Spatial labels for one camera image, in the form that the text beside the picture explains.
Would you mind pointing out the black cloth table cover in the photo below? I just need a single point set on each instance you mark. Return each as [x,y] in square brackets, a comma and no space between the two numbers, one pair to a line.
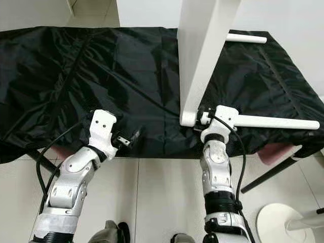
[81,76]

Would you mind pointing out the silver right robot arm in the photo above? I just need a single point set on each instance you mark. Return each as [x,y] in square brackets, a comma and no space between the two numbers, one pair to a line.
[216,169]

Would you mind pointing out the black metal table leg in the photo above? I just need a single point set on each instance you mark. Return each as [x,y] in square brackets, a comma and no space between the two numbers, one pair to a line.
[40,166]
[268,175]

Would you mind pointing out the pink table edge piece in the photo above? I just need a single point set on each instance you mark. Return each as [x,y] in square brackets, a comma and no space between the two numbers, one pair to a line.
[281,153]

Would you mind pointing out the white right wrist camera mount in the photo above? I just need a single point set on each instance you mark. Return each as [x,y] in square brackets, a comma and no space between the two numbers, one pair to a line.
[225,114]

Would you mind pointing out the white plastic table top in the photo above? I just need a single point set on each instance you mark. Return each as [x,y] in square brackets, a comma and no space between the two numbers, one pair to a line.
[202,50]

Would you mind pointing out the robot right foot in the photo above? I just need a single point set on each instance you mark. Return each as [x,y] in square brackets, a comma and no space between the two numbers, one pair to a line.
[186,238]

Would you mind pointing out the white plastic table leg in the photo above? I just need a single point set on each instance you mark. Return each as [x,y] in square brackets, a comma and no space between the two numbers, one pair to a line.
[245,38]
[273,121]

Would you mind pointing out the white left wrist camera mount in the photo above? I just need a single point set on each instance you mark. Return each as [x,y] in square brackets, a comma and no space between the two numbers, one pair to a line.
[103,124]

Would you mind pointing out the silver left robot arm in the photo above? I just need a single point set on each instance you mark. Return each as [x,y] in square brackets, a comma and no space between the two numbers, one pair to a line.
[68,185]

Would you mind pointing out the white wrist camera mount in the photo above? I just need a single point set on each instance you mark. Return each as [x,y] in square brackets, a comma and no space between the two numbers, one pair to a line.
[103,124]
[225,114]

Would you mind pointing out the white round stand base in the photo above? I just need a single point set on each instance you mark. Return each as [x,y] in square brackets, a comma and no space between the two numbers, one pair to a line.
[278,223]

